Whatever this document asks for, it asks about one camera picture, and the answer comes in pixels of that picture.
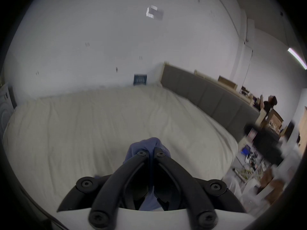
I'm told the dark blue shirt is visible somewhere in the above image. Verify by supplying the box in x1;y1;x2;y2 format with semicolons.
94;137;172;212

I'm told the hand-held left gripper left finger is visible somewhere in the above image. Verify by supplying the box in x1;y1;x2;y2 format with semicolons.
57;149;154;228

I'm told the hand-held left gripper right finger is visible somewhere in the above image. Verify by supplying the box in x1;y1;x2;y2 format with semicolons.
153;148;245;228

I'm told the flat cardboard carton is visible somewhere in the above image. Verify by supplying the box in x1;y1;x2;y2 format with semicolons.
218;76;238;90

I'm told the brown cardboard carton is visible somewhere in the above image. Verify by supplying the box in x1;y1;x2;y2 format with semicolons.
260;169;285;205

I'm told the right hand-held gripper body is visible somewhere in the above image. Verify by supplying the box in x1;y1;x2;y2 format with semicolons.
279;136;304;168

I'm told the small blue box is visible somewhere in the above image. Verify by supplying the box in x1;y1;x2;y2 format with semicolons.
133;74;148;86

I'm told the bed with beige sheet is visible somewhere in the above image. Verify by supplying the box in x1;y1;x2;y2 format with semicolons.
2;85;239;203

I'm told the grey padded headboard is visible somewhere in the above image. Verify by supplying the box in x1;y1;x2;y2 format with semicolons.
160;62;262;141

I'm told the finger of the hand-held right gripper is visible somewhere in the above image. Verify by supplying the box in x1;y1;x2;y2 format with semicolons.
244;123;284;166

